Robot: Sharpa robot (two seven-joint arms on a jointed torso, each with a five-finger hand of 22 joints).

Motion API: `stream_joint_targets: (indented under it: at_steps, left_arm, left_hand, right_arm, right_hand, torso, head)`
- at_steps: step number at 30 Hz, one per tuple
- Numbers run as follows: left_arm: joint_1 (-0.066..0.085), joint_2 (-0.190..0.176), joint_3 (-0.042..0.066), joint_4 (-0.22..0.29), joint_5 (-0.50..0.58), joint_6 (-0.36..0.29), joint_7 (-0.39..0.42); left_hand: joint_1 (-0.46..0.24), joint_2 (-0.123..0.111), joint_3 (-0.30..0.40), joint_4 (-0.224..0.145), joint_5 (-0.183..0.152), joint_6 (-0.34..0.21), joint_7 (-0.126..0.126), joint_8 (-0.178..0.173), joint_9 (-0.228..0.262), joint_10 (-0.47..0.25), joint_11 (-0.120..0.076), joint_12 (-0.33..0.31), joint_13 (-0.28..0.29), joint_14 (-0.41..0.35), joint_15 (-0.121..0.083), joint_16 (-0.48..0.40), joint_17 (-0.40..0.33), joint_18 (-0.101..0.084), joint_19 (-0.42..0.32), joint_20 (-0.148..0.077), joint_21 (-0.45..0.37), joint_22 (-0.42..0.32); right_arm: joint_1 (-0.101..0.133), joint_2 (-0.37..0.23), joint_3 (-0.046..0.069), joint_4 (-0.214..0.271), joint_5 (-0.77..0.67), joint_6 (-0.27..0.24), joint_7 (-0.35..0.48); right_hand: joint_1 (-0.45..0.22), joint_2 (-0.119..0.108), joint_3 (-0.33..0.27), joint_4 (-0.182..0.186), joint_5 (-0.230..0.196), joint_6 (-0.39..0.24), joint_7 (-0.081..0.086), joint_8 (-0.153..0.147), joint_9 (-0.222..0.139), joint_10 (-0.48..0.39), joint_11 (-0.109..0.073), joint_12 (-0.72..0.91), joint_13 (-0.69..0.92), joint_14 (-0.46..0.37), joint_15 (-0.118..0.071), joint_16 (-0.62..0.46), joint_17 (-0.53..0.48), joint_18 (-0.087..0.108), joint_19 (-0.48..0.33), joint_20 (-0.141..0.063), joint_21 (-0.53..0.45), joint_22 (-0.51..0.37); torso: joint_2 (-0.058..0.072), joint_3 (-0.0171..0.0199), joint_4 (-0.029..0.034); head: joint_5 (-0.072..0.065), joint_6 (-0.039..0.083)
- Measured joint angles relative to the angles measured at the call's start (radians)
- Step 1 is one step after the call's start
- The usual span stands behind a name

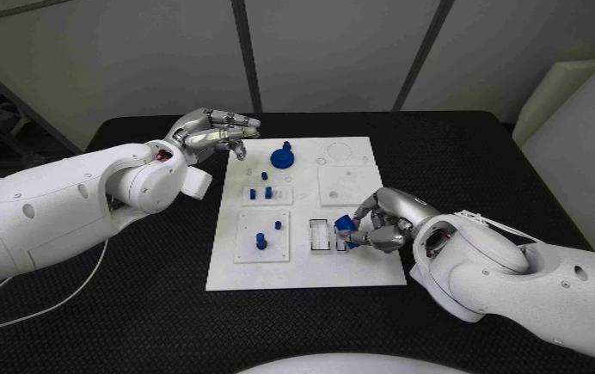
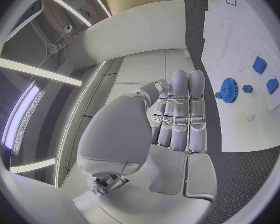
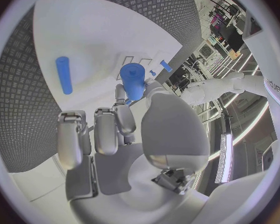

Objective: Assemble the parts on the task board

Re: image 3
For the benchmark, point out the thick blue cylinder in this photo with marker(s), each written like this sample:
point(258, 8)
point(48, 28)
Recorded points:
point(133, 78)

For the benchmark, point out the short blue cylinder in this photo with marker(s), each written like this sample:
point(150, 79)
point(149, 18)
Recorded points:
point(166, 66)

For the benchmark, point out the small blue peg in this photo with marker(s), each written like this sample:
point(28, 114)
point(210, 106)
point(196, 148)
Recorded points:
point(152, 72)

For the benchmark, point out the white task board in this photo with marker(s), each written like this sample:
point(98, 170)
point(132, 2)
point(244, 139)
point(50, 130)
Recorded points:
point(91, 33)

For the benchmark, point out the white unit with grille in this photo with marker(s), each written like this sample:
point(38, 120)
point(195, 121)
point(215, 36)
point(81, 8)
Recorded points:
point(205, 50)

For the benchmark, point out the glowing light bar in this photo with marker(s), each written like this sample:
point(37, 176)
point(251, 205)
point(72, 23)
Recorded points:
point(225, 156)

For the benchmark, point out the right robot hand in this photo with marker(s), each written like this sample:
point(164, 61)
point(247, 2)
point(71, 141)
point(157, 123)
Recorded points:
point(172, 130)

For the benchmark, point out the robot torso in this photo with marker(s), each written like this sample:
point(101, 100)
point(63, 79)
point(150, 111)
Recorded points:
point(274, 89)

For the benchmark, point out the cluttered workshop desk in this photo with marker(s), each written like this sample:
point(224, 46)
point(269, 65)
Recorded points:
point(228, 31)

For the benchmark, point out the long blue cylinder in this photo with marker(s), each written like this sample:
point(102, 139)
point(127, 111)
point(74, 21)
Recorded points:
point(64, 74)

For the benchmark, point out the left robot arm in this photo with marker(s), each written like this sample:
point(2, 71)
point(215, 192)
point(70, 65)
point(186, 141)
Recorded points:
point(219, 87)

